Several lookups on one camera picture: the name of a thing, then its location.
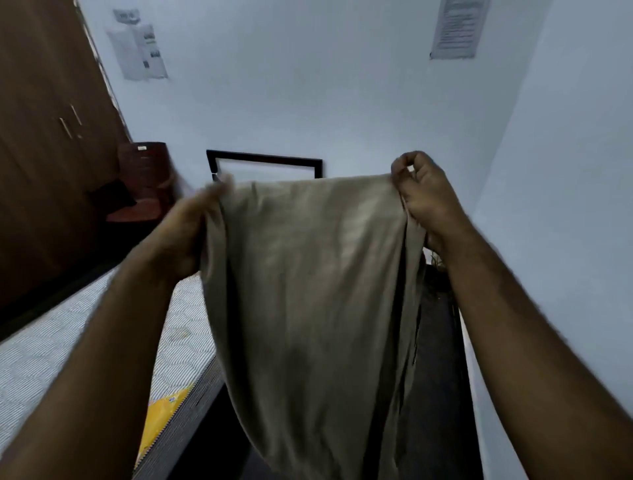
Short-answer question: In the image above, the brown wooden wardrobe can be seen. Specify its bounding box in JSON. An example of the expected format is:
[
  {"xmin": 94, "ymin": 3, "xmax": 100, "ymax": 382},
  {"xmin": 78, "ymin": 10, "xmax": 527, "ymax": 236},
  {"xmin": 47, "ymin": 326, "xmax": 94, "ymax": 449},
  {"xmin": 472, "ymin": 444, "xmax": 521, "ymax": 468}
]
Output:
[{"xmin": 0, "ymin": 0, "xmax": 131, "ymax": 307}]

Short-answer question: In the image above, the beige striped bed sheet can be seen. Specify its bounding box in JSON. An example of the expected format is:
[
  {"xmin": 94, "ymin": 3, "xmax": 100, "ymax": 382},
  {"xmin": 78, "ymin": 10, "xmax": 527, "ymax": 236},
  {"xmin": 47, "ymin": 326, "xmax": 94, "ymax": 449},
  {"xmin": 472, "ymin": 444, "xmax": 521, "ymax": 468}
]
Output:
[{"xmin": 200, "ymin": 173, "xmax": 429, "ymax": 480}]

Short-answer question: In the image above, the person's right hand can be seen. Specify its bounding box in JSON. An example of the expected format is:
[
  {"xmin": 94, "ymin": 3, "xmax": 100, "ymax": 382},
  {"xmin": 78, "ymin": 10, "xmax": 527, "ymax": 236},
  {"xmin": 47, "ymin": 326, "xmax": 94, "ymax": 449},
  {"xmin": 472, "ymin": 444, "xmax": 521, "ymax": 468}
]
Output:
[{"xmin": 390, "ymin": 150, "xmax": 473, "ymax": 258}]

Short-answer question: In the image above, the person's left forearm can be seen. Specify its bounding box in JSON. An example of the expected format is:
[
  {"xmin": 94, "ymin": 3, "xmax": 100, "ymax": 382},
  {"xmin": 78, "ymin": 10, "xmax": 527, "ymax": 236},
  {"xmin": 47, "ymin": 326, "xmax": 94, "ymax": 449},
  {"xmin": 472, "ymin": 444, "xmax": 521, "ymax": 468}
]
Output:
[{"xmin": 0, "ymin": 256, "xmax": 179, "ymax": 480}]

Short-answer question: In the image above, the person's left hand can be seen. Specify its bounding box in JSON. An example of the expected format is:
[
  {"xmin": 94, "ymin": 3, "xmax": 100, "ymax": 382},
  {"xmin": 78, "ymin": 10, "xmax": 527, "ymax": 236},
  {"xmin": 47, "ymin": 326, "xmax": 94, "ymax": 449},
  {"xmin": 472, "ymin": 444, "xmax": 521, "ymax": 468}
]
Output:
[{"xmin": 133, "ymin": 175, "xmax": 233, "ymax": 285}]

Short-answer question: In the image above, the white striped mattress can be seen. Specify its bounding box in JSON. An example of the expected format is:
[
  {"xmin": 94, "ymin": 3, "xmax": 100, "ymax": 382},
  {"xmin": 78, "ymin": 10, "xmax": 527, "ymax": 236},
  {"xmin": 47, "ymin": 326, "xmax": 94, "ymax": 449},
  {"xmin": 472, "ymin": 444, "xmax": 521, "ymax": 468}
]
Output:
[{"xmin": 0, "ymin": 269, "xmax": 226, "ymax": 480}]

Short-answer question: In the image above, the printed paper wall notice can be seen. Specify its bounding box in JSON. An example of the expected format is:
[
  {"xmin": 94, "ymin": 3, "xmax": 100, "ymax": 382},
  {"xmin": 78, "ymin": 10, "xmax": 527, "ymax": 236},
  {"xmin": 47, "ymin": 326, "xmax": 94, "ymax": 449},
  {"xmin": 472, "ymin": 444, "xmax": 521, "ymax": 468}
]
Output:
[{"xmin": 429, "ymin": 0, "xmax": 491, "ymax": 61}]

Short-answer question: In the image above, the person's right forearm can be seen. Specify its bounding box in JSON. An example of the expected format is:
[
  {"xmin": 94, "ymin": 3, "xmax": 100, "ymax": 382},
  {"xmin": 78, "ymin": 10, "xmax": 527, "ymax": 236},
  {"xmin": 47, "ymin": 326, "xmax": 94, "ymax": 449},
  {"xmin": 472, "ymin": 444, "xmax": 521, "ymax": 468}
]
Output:
[{"xmin": 440, "ymin": 222, "xmax": 633, "ymax": 480}]

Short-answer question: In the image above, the dark wooden bed frame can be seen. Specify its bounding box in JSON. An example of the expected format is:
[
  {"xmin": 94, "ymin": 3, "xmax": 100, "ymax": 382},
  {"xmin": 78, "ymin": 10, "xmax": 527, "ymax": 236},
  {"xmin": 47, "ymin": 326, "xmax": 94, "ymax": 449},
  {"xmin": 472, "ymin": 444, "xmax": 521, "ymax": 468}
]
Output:
[{"xmin": 206, "ymin": 149, "xmax": 324, "ymax": 181}]

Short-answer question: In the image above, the maroon plastic chair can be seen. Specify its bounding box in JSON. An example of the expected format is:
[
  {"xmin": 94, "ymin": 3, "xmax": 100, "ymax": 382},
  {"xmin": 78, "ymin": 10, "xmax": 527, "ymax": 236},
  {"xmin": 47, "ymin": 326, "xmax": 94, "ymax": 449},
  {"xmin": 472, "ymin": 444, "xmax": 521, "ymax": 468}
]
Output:
[{"xmin": 106, "ymin": 142, "xmax": 179, "ymax": 224}]

